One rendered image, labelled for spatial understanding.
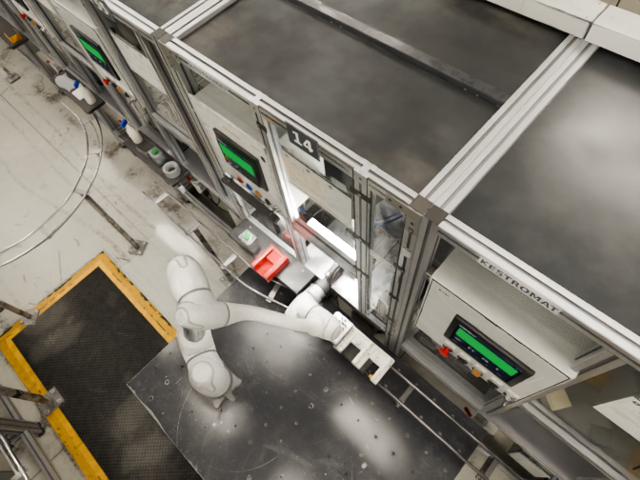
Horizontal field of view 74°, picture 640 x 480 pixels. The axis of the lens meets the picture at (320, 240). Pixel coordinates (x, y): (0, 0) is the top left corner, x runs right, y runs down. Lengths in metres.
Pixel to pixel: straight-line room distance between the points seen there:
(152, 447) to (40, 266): 1.79
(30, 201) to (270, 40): 3.38
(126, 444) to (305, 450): 1.41
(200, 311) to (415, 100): 1.02
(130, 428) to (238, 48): 2.51
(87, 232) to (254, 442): 2.45
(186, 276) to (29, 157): 3.42
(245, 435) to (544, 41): 2.04
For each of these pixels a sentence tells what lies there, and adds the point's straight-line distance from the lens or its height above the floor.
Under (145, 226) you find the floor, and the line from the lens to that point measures 3.82.
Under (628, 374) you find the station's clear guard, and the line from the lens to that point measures 1.18.
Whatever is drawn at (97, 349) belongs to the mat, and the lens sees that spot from 3.54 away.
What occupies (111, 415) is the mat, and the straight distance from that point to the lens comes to 3.36.
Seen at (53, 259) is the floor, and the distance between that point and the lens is 4.09.
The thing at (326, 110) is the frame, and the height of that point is 2.01.
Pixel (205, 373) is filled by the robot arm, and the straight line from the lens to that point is 2.13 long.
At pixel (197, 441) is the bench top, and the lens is 2.38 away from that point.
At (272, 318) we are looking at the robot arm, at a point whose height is 1.23.
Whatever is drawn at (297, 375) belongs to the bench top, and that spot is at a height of 0.68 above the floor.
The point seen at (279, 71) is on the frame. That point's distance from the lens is 1.44.
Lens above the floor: 2.92
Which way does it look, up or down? 62 degrees down
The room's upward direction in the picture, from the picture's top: 11 degrees counter-clockwise
